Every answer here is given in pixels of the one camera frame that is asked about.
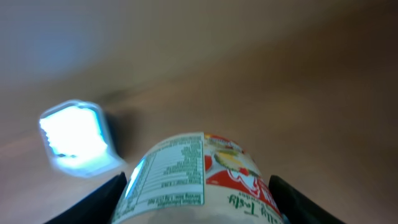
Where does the white barcode scanner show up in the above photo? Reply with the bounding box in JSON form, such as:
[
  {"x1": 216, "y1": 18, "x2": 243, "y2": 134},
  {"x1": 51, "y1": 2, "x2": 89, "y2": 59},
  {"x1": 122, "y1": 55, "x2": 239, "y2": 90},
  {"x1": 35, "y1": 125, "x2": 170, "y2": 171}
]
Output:
[{"x1": 38, "y1": 100, "x2": 124, "y2": 178}]

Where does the green lid jar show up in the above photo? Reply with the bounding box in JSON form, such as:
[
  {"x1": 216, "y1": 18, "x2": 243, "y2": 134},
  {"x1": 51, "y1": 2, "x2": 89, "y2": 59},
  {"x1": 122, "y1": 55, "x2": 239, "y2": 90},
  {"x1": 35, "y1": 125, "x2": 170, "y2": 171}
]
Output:
[{"x1": 110, "y1": 132, "x2": 284, "y2": 224}]

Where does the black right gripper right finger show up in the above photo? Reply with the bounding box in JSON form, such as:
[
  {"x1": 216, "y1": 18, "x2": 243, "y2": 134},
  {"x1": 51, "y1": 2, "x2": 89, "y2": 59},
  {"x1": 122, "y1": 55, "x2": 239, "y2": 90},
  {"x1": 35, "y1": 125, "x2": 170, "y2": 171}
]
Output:
[{"x1": 268, "y1": 175, "x2": 344, "y2": 224}]

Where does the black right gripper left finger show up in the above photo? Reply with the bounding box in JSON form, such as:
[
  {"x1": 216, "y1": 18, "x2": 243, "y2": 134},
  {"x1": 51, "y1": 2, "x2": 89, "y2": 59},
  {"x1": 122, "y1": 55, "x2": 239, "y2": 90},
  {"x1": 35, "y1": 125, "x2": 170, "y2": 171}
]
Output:
[{"x1": 45, "y1": 172, "x2": 127, "y2": 224}]

